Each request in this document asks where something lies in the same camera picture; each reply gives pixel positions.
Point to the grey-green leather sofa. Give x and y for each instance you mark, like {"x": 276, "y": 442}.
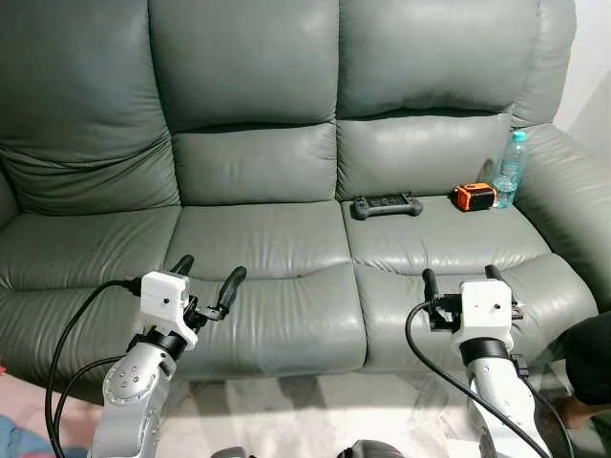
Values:
{"x": 258, "y": 162}

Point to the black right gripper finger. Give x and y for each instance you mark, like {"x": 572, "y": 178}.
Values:
{"x": 495, "y": 274}
{"x": 431, "y": 286}

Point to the person in black trousers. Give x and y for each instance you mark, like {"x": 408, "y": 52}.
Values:
{"x": 587, "y": 353}

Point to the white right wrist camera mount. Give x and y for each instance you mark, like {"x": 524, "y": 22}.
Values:
{"x": 487, "y": 310}

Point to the black game controller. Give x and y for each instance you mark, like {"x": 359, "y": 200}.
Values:
{"x": 387, "y": 205}

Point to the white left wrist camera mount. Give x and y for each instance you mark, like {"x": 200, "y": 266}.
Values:
{"x": 164, "y": 298}

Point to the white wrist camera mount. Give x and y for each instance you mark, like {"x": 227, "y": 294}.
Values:
{"x": 164, "y": 298}
{"x": 487, "y": 310}

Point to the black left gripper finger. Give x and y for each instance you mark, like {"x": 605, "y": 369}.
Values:
{"x": 183, "y": 264}
{"x": 234, "y": 286}

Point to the grey robot leg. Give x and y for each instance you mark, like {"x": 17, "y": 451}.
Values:
{"x": 372, "y": 450}
{"x": 234, "y": 453}

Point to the grey robot right leg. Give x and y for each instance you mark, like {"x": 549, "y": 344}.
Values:
{"x": 372, "y": 450}

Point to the orange black device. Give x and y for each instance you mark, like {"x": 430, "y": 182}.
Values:
{"x": 474, "y": 197}

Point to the grey robot left leg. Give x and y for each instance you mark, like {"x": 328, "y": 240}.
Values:
{"x": 234, "y": 453}

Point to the clear plastic water bottle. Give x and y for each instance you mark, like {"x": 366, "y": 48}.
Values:
{"x": 511, "y": 172}

